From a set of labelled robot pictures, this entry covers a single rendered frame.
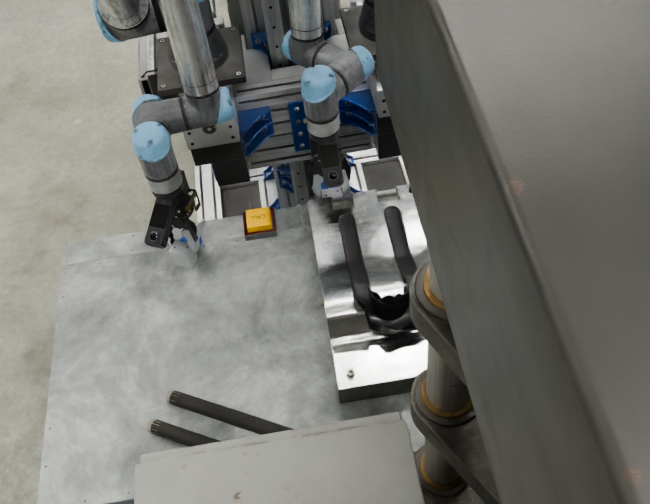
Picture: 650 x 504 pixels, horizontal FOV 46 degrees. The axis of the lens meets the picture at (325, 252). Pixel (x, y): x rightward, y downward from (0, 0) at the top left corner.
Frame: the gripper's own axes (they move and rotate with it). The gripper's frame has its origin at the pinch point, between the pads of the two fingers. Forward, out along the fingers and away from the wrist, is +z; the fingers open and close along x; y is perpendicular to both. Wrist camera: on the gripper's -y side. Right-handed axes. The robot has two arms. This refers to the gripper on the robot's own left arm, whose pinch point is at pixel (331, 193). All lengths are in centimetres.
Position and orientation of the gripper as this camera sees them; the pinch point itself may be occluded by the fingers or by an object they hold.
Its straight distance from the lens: 191.6
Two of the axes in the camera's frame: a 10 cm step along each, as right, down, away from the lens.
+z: 0.9, 6.2, 7.8
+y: -1.4, -7.7, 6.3
